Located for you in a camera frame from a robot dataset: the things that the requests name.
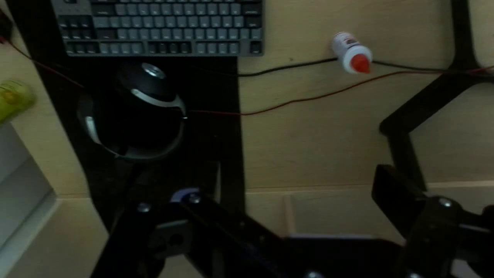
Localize yellow drink can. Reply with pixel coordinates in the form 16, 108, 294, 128
0, 79, 38, 125

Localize thin red mouse cable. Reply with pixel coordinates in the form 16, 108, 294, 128
0, 34, 494, 119

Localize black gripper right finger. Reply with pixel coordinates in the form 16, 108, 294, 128
370, 162, 494, 278

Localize black desk mat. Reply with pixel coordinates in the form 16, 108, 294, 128
2, 0, 246, 235

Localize grey black keyboard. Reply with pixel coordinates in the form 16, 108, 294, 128
49, 0, 265, 57

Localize wooden shelf hutch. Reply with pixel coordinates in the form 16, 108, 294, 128
0, 120, 494, 278

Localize thin black keyboard cable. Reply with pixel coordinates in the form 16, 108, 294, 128
236, 56, 494, 79

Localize black silver headphones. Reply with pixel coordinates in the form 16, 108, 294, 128
75, 60, 188, 162

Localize black monitor stand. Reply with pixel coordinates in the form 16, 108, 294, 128
378, 0, 494, 193

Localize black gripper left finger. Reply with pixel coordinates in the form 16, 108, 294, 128
90, 187, 290, 278

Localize white glue bottle red tip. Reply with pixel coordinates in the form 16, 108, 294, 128
328, 31, 373, 76

